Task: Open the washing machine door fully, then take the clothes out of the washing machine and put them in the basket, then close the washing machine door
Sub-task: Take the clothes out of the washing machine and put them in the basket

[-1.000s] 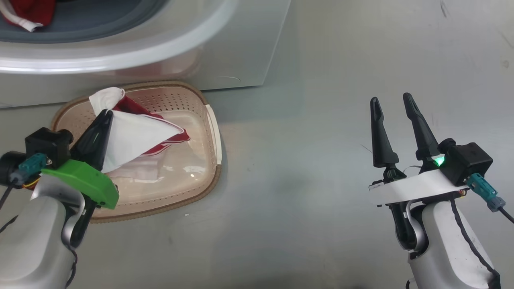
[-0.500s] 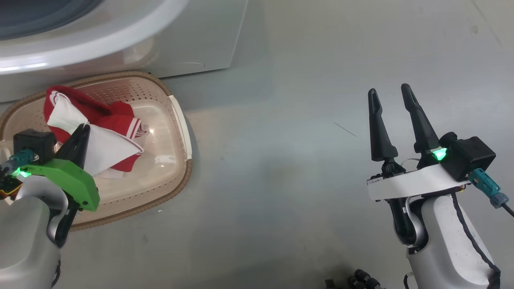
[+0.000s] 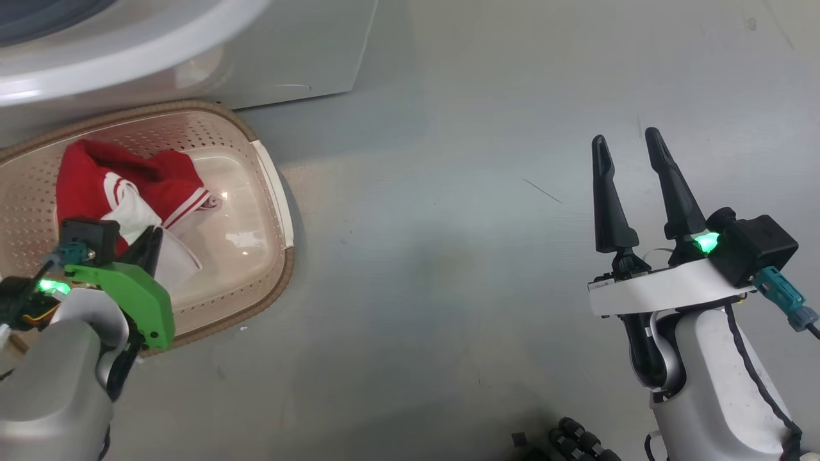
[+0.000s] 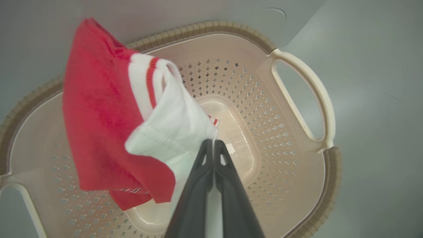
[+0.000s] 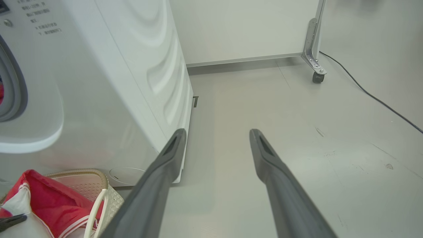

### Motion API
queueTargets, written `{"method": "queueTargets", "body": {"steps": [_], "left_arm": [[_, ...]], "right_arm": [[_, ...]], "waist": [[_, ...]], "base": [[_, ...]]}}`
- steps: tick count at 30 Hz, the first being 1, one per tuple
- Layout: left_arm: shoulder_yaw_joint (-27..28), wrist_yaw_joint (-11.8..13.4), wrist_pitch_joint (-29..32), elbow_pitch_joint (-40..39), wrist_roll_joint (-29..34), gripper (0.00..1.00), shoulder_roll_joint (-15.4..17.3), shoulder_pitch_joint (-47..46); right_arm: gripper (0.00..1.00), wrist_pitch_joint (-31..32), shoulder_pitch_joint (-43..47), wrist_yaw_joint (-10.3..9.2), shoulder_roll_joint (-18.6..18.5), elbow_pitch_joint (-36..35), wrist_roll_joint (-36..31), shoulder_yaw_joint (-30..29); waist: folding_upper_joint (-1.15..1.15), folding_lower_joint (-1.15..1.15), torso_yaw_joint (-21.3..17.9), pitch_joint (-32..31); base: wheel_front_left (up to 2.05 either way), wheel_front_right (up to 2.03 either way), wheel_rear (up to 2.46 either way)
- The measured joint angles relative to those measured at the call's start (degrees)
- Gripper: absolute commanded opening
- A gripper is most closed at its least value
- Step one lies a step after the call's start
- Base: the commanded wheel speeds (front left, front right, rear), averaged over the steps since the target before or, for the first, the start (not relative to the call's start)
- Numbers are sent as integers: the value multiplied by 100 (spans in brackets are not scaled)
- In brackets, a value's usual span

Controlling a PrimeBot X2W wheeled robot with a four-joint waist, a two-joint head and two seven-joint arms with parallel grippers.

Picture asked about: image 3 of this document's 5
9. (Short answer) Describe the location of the cream perforated laundry basket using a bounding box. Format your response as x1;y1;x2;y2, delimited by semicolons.
0;99;297;357

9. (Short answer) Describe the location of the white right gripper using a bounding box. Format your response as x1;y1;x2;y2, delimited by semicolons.
588;127;757;318

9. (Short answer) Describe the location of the white washing machine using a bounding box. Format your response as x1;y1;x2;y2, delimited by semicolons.
0;0;380;148

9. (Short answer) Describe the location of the red garment white trim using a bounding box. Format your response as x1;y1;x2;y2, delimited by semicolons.
54;138;222;290

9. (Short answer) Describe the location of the right cable with teal plug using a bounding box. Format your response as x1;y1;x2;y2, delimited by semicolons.
753;266;820;340

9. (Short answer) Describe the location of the cable with teal plug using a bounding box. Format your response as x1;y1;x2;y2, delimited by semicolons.
753;266;820;340
0;242;90;302

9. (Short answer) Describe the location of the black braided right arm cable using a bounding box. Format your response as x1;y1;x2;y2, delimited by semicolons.
723;304;805;461

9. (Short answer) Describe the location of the left cable with teal plug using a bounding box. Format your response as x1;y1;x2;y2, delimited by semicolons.
0;242;90;302

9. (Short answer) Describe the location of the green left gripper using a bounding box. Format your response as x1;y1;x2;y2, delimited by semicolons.
63;224;176;352

